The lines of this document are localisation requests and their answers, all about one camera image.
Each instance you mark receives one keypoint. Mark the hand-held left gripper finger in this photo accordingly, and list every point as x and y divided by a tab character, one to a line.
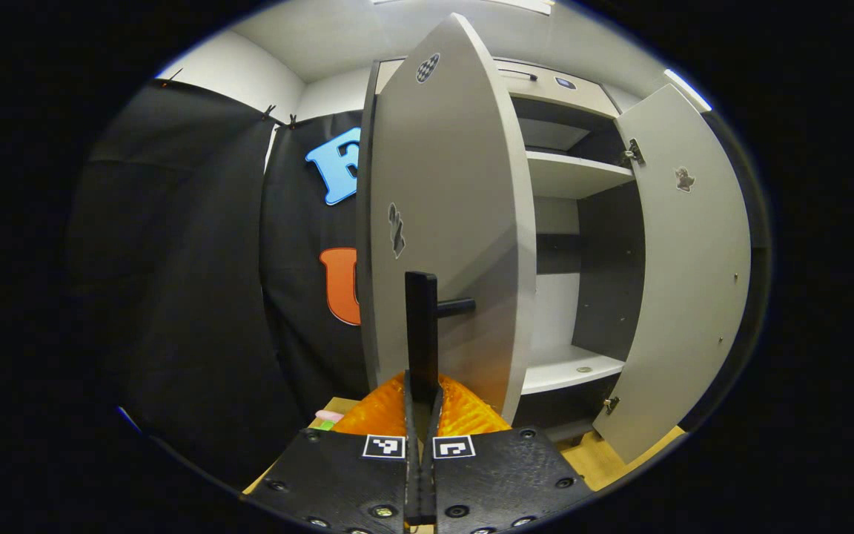
412	482
431	482

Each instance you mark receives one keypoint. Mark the grey double-door shoe cabinet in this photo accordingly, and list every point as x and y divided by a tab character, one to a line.
608	282

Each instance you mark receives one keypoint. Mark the grey cabinet door checkered sticker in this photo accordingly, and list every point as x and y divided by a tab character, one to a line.
457	185

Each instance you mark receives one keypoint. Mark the grey cabinet door cube stickers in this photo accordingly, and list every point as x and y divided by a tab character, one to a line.
694	282

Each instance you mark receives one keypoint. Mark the white cabinet shelf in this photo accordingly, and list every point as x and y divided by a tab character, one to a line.
560	367
568	176

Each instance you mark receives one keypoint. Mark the metal door hinge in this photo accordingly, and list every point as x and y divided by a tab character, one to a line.
611	405
634	152

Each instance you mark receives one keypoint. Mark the grey cabinet drawer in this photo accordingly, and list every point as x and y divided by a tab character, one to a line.
575	96

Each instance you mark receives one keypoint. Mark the small pink green toy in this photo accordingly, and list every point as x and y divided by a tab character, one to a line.
328	419

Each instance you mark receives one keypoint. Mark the black backdrop cloth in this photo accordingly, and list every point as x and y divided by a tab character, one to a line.
190	259

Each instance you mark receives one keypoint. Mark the narrow ceiling light panel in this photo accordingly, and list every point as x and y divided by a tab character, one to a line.
688	89

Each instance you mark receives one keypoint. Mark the large ceiling light panel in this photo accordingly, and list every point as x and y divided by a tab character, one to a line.
516	4

